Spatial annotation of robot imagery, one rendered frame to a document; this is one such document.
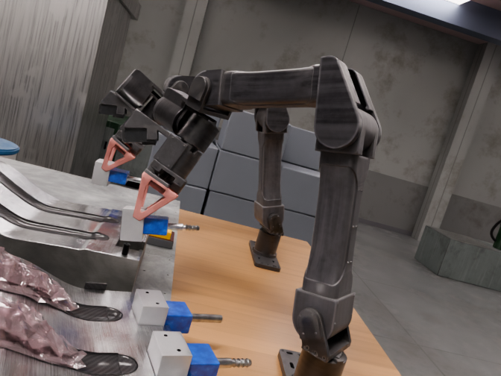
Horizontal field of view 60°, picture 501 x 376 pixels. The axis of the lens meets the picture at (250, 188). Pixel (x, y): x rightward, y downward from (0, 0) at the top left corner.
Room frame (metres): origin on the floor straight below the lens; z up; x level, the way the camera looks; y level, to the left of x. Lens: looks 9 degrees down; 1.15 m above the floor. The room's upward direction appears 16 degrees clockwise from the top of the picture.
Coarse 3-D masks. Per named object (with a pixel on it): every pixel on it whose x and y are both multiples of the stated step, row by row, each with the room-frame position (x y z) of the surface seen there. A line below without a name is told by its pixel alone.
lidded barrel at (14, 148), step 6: (0, 138) 2.73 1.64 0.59; (0, 144) 2.56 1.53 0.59; (6, 144) 2.61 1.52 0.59; (12, 144) 2.66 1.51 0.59; (0, 150) 2.43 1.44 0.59; (6, 150) 2.47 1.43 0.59; (12, 150) 2.52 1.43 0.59; (18, 150) 2.59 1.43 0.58; (0, 156) 2.43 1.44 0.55; (6, 156) 2.47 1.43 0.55; (12, 156) 2.53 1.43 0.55
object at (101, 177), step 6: (96, 162) 0.98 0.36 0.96; (102, 162) 0.99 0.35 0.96; (108, 162) 1.01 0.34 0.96; (114, 162) 1.03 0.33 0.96; (96, 168) 0.98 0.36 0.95; (114, 168) 1.02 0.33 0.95; (96, 174) 0.98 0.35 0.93; (102, 174) 0.98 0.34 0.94; (108, 174) 0.99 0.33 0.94; (114, 174) 0.99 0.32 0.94; (120, 174) 0.99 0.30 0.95; (126, 174) 1.00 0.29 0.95; (96, 180) 0.98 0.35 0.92; (102, 180) 0.98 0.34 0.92; (108, 180) 0.99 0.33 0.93; (114, 180) 0.99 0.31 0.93; (120, 180) 0.99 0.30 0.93; (126, 180) 1.00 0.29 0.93; (132, 180) 1.01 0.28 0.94; (138, 180) 1.02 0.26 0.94
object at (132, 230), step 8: (128, 208) 0.70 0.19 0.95; (144, 208) 0.73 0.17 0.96; (128, 216) 0.70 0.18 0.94; (152, 216) 0.73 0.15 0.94; (160, 216) 0.74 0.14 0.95; (128, 224) 0.69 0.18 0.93; (136, 224) 0.70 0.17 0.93; (144, 224) 0.70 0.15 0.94; (152, 224) 0.70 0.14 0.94; (160, 224) 0.71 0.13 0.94; (168, 224) 0.73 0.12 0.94; (176, 224) 0.73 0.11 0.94; (128, 232) 0.69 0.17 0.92; (136, 232) 0.70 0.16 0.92; (144, 232) 0.70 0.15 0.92; (152, 232) 0.70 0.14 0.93; (160, 232) 0.71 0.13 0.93; (128, 240) 0.69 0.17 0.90; (136, 240) 0.69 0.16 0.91
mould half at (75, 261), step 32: (0, 160) 0.85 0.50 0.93; (0, 192) 0.73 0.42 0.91; (32, 192) 0.82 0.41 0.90; (0, 224) 0.64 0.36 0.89; (64, 224) 0.73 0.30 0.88; (96, 224) 0.78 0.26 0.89; (32, 256) 0.63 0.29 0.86; (64, 256) 0.63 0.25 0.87; (96, 256) 0.64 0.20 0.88; (128, 256) 0.66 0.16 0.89; (128, 288) 0.65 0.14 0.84
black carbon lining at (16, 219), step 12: (0, 180) 0.78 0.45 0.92; (24, 192) 0.80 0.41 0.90; (0, 204) 0.69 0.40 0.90; (36, 204) 0.80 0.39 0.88; (0, 216) 0.66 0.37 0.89; (12, 216) 0.69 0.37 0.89; (72, 216) 0.78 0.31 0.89; (84, 216) 0.81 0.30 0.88; (96, 216) 0.82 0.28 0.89; (108, 216) 0.83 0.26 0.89; (36, 228) 0.69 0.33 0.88; (48, 228) 0.70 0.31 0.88; (60, 228) 0.71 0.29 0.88; (72, 228) 0.72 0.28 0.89
